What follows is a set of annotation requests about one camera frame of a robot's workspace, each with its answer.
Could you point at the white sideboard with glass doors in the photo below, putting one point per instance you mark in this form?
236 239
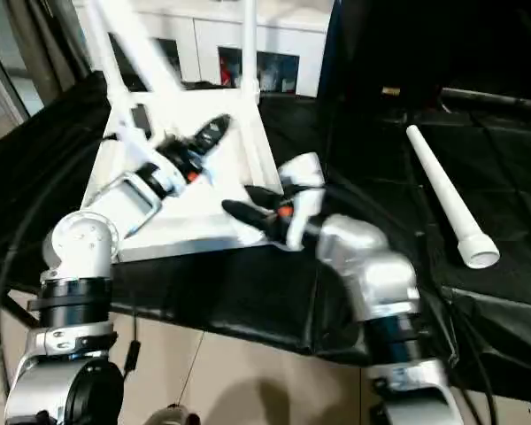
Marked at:
203 40

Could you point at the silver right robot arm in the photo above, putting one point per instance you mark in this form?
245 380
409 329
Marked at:
372 266

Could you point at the white plastic table top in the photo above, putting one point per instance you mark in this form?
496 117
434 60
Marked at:
181 226

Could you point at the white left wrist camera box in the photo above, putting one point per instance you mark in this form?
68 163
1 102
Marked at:
128 140

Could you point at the black work mat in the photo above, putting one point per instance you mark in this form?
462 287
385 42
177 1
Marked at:
248 301

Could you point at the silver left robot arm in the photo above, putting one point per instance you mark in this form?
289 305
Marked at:
80 248

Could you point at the small yellow tag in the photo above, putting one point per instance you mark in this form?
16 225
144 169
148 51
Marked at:
390 90

